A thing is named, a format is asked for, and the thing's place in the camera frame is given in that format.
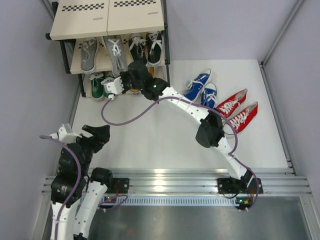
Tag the orange sneaker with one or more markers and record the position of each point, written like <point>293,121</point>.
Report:
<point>151,71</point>
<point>135,91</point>

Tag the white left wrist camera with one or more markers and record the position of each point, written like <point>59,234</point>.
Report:
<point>65,134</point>

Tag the red sneaker lower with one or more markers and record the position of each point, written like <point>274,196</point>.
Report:
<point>241,120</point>

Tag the red sneaker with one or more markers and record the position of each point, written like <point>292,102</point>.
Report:
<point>241,120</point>
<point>227,107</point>

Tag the red sneaker upper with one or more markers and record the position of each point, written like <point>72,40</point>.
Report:
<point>227,107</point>

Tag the blue sneaker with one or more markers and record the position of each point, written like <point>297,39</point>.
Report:
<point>196,86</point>
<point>209,95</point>

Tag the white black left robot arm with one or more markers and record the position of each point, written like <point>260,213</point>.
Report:
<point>76,193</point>

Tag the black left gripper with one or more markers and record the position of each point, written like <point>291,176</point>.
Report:
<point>100,136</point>

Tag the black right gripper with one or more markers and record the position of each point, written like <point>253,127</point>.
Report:
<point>123,76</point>

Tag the grey slotted cable duct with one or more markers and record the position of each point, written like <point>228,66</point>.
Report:
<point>134,200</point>

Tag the black sneaker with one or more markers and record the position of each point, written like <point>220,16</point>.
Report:
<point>137,45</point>
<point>154,43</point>

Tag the green sneaker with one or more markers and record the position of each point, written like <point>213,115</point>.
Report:
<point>97,89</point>
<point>109,77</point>

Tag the beige black shoe shelf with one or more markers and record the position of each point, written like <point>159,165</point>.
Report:
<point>75,20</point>

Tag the grey sneaker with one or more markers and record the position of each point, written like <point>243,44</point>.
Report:
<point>89,49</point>
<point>115,48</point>

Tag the aluminium mounting rail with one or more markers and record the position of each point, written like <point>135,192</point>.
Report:
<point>278,182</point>

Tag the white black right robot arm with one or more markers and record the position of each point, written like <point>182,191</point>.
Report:
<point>215,126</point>

